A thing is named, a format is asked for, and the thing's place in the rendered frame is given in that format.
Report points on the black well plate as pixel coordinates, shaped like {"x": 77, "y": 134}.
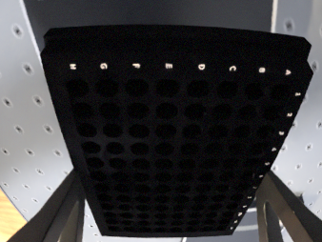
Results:
{"x": 178, "y": 143}

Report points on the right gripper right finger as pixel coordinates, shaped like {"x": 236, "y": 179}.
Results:
{"x": 275, "y": 199}

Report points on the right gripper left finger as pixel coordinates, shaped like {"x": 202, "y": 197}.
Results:
{"x": 62, "y": 215}

